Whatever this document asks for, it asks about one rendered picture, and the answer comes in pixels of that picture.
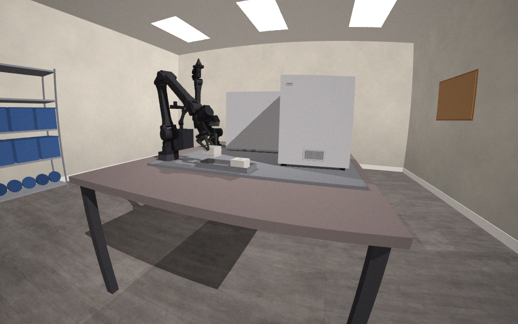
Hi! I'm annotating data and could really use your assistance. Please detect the white table-top freezer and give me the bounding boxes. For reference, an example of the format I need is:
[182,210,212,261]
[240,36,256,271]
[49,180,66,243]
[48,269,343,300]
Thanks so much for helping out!
[226,75,355,170]

